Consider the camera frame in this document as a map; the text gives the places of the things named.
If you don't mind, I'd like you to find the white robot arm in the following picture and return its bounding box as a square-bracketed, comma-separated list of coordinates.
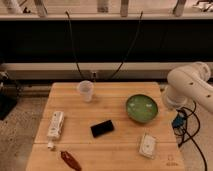
[162, 62, 213, 114]

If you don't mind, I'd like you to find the black rectangular eraser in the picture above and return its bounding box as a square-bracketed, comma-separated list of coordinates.
[91, 120, 114, 138]

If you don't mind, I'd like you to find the blue cable connector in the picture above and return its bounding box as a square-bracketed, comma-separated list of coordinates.
[172, 115, 185, 128]

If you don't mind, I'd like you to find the right black hanging cable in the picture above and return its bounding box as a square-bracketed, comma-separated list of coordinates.
[107, 11, 144, 81]

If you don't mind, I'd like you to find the black hanging cable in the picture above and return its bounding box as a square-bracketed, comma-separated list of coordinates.
[65, 10, 86, 81]
[107, 11, 144, 81]

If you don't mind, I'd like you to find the small white cap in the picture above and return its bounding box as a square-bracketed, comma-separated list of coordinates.
[47, 142, 55, 150]

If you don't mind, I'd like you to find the green ceramic bowl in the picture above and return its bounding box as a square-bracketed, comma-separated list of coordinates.
[126, 94, 158, 124]

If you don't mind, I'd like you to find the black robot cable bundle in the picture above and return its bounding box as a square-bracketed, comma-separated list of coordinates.
[173, 101, 209, 171]

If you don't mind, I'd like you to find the black object at left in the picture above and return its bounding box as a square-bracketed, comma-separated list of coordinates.
[0, 71, 22, 121]

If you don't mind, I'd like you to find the clear plastic cup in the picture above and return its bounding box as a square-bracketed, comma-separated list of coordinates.
[77, 80, 94, 102]

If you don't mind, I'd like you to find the white square packet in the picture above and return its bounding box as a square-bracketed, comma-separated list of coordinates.
[139, 133, 156, 159]

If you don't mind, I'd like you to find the white rectangular box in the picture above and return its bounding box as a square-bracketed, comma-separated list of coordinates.
[47, 111, 64, 140]

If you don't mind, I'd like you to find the wall power outlet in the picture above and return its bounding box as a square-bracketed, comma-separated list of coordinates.
[91, 71, 98, 81]

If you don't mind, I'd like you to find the left black hanging cable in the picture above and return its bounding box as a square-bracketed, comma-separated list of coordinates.
[65, 10, 86, 81]

